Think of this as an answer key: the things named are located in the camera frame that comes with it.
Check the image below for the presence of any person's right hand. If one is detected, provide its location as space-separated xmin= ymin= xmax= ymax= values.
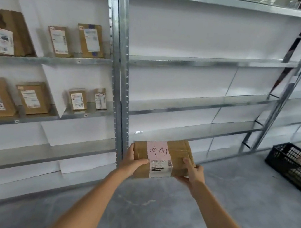
xmin=172 ymin=157 xmax=209 ymax=201

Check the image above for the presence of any person's left hand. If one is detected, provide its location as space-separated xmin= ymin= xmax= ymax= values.
xmin=117 ymin=142 xmax=152 ymax=183

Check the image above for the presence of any cardboard parcel with pink label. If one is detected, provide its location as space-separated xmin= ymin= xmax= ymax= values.
xmin=129 ymin=133 xmax=200 ymax=188

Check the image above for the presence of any person's right forearm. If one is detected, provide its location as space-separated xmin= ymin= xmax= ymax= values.
xmin=186 ymin=182 xmax=280 ymax=228

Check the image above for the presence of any person's left forearm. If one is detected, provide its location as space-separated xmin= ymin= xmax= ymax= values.
xmin=45 ymin=158 xmax=132 ymax=228

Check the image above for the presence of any small slim cardboard parcel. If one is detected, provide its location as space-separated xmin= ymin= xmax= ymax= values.
xmin=92 ymin=87 xmax=109 ymax=112

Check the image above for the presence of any empty metal shelving rack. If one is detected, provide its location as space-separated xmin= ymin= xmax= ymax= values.
xmin=92 ymin=0 xmax=301 ymax=192

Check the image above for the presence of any black plastic crate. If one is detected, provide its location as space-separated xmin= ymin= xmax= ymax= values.
xmin=261 ymin=139 xmax=301 ymax=191

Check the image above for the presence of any wide cardboard parcel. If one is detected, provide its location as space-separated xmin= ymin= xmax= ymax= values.
xmin=12 ymin=78 xmax=55 ymax=118

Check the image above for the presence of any cardboard parcel with blue-white label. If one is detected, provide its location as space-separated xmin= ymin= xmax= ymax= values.
xmin=73 ymin=22 xmax=108 ymax=61

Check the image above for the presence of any metal shelving rack with parcels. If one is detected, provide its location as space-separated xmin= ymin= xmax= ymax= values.
xmin=0 ymin=0 xmax=145 ymax=197

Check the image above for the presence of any tall narrow cardboard parcel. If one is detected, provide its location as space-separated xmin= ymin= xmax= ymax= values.
xmin=44 ymin=24 xmax=75 ymax=59

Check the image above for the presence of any large brown paper-wrapped parcel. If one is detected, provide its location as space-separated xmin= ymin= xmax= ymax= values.
xmin=0 ymin=9 xmax=42 ymax=62

